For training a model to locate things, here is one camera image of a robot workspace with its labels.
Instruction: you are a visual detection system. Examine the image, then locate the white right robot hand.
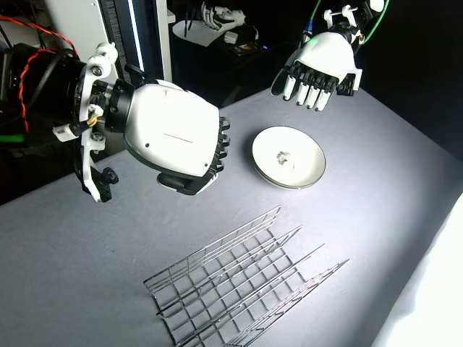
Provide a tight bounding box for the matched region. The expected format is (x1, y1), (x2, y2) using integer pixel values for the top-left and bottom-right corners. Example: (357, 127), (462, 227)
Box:
(122, 80), (232, 197)

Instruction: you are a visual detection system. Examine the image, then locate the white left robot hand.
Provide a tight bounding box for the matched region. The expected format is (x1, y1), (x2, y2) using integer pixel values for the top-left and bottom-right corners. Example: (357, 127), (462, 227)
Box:
(270, 31), (363, 112)

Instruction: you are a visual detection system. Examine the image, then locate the black device with lights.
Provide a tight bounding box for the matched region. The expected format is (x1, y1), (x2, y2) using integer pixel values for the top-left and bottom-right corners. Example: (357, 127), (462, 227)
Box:
(231, 40), (271, 58)

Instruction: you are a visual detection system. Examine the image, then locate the white paper sheet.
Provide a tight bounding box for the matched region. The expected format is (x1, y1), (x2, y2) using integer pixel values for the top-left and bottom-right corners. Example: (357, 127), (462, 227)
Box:
(171, 20), (227, 47)

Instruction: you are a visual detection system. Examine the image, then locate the spare white robot hand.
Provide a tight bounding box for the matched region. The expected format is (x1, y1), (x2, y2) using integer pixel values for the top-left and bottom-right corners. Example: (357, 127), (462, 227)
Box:
(200, 1), (247, 33)

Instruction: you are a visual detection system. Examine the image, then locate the white robot column blue strip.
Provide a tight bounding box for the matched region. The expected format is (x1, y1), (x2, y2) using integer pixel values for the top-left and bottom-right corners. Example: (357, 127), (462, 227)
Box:
(43, 0), (173, 87)

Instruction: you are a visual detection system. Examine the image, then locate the green cable left arm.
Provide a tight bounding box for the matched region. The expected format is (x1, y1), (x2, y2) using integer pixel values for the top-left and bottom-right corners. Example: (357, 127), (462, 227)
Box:
(306, 0), (391, 43)

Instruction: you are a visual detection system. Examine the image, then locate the red black twisted wire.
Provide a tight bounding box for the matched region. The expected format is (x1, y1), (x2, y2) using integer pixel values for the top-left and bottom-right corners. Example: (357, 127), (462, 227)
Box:
(0, 14), (79, 134)

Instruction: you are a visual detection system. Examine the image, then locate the chrome wire dish rack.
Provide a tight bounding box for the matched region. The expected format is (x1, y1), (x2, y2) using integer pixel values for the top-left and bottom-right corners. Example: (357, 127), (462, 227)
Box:
(143, 205), (351, 347)

